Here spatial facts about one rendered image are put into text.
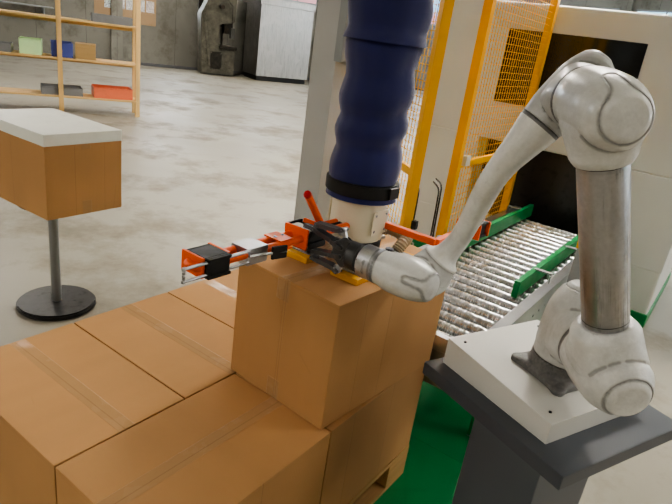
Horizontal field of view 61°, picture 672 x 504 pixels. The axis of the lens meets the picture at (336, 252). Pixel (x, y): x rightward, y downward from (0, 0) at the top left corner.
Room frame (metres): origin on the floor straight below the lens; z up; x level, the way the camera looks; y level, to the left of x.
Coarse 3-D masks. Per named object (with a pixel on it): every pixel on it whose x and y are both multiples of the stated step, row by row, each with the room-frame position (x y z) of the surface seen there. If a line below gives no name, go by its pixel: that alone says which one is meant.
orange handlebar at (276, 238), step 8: (344, 224) 1.61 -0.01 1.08; (392, 224) 1.68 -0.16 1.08; (272, 232) 1.43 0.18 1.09; (288, 232) 1.47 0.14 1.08; (328, 232) 1.54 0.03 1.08; (400, 232) 1.65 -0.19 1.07; (408, 232) 1.64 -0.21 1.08; (416, 232) 1.63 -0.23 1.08; (264, 240) 1.39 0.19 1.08; (272, 240) 1.41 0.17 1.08; (280, 240) 1.38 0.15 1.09; (288, 240) 1.41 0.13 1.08; (296, 240) 1.43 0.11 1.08; (424, 240) 1.60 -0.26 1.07; (432, 240) 1.59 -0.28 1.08; (440, 240) 1.59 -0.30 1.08; (224, 248) 1.28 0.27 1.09; (232, 248) 1.30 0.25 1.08; (288, 248) 1.40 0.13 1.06; (240, 256) 1.26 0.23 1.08; (184, 264) 1.18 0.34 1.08; (192, 264) 1.17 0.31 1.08
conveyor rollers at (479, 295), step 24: (504, 240) 3.39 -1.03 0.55; (528, 240) 3.48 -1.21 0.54; (552, 240) 3.57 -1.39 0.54; (456, 264) 2.87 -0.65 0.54; (480, 264) 2.90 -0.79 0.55; (504, 264) 3.00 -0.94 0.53; (528, 264) 3.02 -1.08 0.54; (456, 288) 2.57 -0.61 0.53; (480, 288) 2.60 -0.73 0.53; (504, 288) 2.63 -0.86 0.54; (528, 288) 2.66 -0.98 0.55; (456, 312) 2.28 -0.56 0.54; (480, 312) 2.31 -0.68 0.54; (504, 312) 2.35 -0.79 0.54
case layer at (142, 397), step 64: (128, 320) 1.80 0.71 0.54; (192, 320) 1.87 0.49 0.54; (0, 384) 1.35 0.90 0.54; (64, 384) 1.39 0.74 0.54; (128, 384) 1.43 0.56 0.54; (192, 384) 1.48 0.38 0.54; (0, 448) 1.23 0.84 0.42; (64, 448) 1.13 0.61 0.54; (128, 448) 1.17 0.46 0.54; (192, 448) 1.20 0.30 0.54; (256, 448) 1.23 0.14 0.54; (320, 448) 1.31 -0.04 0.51; (384, 448) 1.66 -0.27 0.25
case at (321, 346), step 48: (384, 240) 1.92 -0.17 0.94; (240, 288) 1.58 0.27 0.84; (288, 288) 1.46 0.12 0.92; (336, 288) 1.45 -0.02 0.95; (240, 336) 1.56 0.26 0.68; (288, 336) 1.44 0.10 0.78; (336, 336) 1.35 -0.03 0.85; (384, 336) 1.54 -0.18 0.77; (432, 336) 1.80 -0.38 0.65; (288, 384) 1.43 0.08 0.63; (336, 384) 1.37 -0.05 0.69; (384, 384) 1.59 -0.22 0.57
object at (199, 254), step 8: (192, 248) 1.22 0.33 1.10; (200, 248) 1.23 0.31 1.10; (208, 248) 1.23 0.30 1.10; (216, 248) 1.24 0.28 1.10; (184, 256) 1.20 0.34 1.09; (192, 256) 1.18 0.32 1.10; (200, 256) 1.18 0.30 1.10; (208, 256) 1.19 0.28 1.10; (192, 272) 1.18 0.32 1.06; (200, 272) 1.17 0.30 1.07
